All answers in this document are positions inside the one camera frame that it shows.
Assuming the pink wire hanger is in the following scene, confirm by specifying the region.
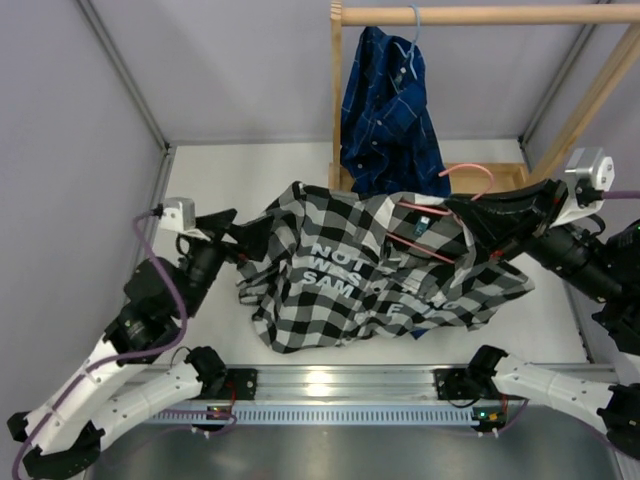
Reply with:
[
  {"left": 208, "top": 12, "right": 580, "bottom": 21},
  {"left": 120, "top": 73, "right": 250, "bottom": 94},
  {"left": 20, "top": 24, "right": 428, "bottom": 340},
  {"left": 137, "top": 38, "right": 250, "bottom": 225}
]
[{"left": 384, "top": 163, "right": 495, "bottom": 264}]

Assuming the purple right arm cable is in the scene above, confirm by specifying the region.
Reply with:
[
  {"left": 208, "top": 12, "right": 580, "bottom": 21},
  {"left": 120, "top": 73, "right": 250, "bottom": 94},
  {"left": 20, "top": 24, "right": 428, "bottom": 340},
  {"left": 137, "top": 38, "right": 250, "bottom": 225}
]
[{"left": 594, "top": 188, "right": 640, "bottom": 202}]

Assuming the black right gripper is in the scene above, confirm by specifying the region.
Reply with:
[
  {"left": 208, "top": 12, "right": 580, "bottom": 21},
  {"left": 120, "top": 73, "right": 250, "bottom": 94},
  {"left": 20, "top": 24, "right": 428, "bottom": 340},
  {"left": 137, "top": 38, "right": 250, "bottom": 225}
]
[{"left": 444, "top": 181, "right": 625, "bottom": 305}]

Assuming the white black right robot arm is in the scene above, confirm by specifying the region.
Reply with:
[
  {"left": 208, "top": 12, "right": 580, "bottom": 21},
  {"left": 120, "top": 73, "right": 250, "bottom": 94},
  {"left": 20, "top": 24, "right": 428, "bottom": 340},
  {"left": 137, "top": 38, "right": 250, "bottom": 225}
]
[{"left": 445, "top": 180, "right": 639, "bottom": 459}]

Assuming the slotted grey cable duct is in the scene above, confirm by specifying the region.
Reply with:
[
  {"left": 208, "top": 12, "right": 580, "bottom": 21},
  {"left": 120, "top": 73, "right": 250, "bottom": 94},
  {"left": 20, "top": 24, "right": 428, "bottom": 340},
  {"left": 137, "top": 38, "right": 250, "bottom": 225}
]
[{"left": 149, "top": 405, "right": 484, "bottom": 426}]

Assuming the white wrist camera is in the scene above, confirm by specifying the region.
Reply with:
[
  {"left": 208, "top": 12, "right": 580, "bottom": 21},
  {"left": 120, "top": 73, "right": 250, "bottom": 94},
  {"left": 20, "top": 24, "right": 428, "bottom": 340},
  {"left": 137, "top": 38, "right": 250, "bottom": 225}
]
[
  {"left": 159, "top": 197, "right": 209, "bottom": 240},
  {"left": 552, "top": 147, "right": 615, "bottom": 227}
]

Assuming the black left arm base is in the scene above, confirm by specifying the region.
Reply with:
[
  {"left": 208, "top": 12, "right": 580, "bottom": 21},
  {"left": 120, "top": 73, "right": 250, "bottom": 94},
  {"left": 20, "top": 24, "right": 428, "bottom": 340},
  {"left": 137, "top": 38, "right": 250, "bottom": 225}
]
[{"left": 197, "top": 368, "right": 258, "bottom": 418}]

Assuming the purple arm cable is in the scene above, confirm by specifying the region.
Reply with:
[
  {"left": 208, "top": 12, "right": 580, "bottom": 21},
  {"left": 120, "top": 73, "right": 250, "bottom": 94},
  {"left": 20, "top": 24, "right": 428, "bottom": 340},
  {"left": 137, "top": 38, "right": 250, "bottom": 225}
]
[
  {"left": 10, "top": 209, "right": 239, "bottom": 476},
  {"left": 594, "top": 188, "right": 640, "bottom": 202}
]

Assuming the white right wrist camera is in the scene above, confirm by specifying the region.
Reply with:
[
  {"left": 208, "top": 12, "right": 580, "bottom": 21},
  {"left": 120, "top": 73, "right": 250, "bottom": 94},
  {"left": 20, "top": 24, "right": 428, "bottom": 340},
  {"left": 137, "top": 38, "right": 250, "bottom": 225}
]
[{"left": 552, "top": 147, "right": 615, "bottom": 227}]

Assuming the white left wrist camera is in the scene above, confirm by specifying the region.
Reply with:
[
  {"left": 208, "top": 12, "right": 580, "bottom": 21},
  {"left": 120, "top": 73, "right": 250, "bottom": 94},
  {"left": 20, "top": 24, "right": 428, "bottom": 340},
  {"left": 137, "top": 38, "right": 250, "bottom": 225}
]
[{"left": 159, "top": 197, "right": 209, "bottom": 240}]

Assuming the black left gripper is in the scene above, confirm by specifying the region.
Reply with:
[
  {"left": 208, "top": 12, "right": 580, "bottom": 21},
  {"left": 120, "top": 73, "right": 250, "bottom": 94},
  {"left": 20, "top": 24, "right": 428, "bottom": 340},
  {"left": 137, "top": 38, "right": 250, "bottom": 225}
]
[{"left": 178, "top": 208, "right": 275, "bottom": 319}]

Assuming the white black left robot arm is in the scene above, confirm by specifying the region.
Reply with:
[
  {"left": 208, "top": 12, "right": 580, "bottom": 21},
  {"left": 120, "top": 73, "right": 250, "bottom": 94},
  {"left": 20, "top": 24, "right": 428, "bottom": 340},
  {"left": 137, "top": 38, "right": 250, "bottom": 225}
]
[{"left": 7, "top": 199, "right": 273, "bottom": 479}]

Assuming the light blue hanger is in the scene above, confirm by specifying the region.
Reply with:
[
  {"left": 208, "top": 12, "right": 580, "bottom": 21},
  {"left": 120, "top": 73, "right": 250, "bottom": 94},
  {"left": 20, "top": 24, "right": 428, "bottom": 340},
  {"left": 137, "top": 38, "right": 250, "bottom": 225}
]
[{"left": 393, "top": 4, "right": 421, "bottom": 80}]

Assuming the aluminium mounting rail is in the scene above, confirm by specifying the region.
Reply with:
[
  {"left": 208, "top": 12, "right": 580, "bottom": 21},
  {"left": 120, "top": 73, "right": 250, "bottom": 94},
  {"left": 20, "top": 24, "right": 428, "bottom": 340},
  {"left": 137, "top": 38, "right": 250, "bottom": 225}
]
[{"left": 114, "top": 363, "right": 619, "bottom": 401}]

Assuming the wooden clothes rack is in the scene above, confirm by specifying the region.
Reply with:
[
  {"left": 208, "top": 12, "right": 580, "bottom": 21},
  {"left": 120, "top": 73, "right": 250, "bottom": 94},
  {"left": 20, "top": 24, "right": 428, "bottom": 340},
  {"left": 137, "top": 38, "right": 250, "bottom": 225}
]
[{"left": 329, "top": 1, "right": 639, "bottom": 189}]

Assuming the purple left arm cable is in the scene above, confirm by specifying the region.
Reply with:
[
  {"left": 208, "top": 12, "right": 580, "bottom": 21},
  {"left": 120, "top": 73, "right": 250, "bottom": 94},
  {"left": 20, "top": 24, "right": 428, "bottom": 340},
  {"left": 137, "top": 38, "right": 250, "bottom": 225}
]
[{"left": 10, "top": 209, "right": 239, "bottom": 476}]

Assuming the black white checkered shirt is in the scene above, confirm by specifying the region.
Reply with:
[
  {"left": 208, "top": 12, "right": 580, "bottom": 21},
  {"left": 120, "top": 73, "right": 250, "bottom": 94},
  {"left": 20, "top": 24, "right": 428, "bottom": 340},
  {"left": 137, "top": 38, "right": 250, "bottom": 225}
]
[{"left": 238, "top": 182, "right": 534, "bottom": 354}]

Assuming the blue plaid shirt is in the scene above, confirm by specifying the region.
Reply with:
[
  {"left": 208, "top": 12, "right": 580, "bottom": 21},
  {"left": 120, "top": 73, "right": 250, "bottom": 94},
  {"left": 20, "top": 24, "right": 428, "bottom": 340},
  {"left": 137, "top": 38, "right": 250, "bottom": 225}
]
[{"left": 340, "top": 27, "right": 451, "bottom": 197}]

